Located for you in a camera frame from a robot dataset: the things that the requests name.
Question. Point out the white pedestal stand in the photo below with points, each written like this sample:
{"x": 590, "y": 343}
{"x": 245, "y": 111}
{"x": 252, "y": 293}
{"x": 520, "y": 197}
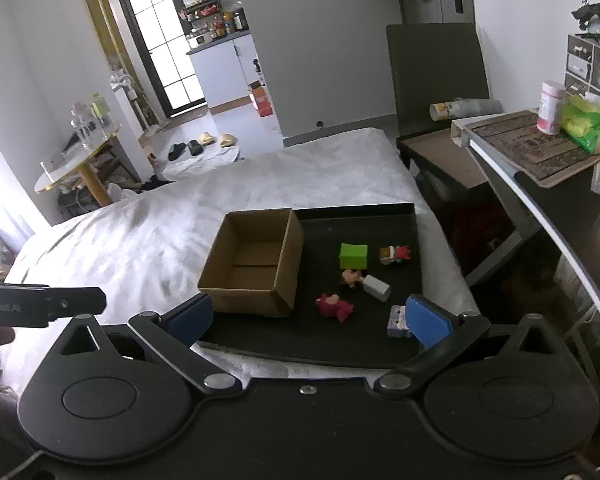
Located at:
{"x": 130, "y": 105}

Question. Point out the round gold-edged table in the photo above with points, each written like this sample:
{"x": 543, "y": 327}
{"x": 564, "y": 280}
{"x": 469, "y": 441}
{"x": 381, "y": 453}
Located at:
{"x": 75, "y": 165}

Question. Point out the white plastic bag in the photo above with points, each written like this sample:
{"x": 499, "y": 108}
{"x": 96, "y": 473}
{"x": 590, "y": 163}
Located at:
{"x": 122, "y": 192}

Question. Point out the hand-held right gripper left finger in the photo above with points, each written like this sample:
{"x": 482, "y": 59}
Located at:
{"x": 192, "y": 317}

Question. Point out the green tissue packet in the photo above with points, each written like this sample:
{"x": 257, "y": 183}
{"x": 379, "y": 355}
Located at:
{"x": 587, "y": 127}

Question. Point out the yellow-capped spray can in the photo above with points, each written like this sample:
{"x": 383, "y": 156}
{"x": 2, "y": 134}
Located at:
{"x": 467, "y": 108}

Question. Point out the grey purple block toy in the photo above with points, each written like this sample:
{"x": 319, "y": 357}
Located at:
{"x": 396, "y": 322}

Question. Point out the white blanket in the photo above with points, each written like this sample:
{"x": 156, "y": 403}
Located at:
{"x": 280, "y": 175}

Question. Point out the green cube toy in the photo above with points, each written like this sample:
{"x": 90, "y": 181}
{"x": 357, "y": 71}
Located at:
{"x": 354, "y": 256}

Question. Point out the orange box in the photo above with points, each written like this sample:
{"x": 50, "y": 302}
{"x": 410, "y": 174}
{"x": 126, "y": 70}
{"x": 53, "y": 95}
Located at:
{"x": 261, "y": 100}

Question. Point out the white block toy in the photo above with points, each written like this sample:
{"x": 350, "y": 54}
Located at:
{"x": 377, "y": 288}

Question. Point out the grey drawer organizer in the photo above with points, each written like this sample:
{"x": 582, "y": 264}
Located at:
{"x": 582, "y": 67}

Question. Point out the beige slipper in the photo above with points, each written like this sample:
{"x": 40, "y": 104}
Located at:
{"x": 206, "y": 138}
{"x": 227, "y": 140}

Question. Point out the dark desk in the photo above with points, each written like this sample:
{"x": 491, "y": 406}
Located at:
{"x": 545, "y": 195}

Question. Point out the magenta pig figurine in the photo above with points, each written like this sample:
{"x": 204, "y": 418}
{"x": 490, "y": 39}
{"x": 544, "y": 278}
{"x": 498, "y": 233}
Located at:
{"x": 336, "y": 307}

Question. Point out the white kitchen cabinet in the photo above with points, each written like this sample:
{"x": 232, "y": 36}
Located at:
{"x": 225, "y": 70}

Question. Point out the red crab toy figure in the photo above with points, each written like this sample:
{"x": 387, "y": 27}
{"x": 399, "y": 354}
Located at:
{"x": 396, "y": 254}

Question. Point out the clear glass bottles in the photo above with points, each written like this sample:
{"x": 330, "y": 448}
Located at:
{"x": 91, "y": 127}

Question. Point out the brown cardboard box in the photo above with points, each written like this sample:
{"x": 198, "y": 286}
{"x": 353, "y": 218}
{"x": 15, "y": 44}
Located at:
{"x": 286, "y": 260}

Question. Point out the white floor cloth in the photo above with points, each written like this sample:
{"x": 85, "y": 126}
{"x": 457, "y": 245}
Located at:
{"x": 205, "y": 162}

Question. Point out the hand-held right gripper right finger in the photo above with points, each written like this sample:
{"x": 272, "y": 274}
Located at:
{"x": 427, "y": 325}

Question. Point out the black tray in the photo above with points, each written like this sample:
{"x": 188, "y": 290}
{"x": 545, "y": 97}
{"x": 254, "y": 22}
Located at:
{"x": 330, "y": 340}

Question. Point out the black slipper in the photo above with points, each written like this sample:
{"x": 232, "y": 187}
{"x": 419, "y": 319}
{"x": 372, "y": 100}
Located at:
{"x": 195, "y": 148}
{"x": 176, "y": 152}

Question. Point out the kitchen shelf with bottles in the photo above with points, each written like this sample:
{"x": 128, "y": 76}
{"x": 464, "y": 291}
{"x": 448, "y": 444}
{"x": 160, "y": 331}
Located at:
{"x": 212, "y": 17}

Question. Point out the black-framed glass door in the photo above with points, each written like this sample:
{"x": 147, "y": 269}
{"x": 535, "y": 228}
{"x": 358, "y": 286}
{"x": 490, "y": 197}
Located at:
{"x": 162, "y": 45}

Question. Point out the brown patterned desk mat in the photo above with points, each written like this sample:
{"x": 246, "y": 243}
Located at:
{"x": 522, "y": 147}

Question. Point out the dark green chair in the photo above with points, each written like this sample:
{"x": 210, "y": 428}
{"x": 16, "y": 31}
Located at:
{"x": 437, "y": 70}

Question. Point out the black decorative figure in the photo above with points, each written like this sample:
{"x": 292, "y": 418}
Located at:
{"x": 592, "y": 12}

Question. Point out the pink white canister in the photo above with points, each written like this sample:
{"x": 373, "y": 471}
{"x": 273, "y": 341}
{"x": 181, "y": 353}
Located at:
{"x": 551, "y": 110}

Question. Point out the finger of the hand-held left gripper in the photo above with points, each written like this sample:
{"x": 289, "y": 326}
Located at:
{"x": 80, "y": 302}

